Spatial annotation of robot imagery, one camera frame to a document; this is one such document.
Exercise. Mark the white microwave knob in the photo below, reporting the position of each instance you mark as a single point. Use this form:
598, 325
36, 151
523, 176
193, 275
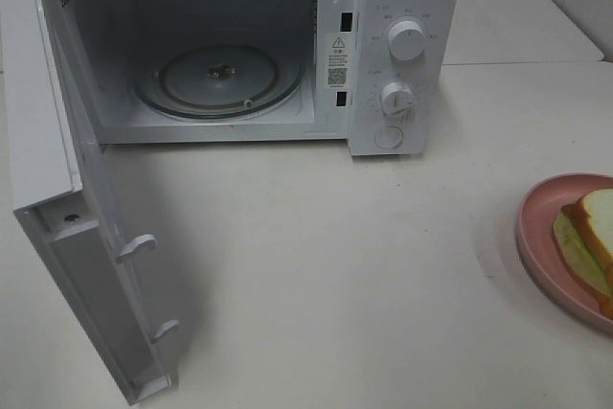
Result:
397, 99
406, 39

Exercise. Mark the pink round plate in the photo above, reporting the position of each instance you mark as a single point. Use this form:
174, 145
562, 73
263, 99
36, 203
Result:
537, 249

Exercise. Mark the white microwave door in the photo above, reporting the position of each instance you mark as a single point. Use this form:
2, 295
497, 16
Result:
62, 195

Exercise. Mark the white bread sandwich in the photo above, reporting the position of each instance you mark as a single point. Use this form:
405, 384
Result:
583, 234

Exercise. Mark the round white door button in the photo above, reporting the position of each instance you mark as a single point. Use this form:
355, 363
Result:
389, 137

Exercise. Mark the white warning label sticker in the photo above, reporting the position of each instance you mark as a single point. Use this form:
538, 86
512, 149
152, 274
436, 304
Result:
338, 60

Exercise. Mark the glass microwave turntable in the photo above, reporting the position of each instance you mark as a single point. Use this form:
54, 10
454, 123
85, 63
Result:
223, 81

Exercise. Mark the white microwave oven body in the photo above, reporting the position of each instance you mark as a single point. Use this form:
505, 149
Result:
122, 37

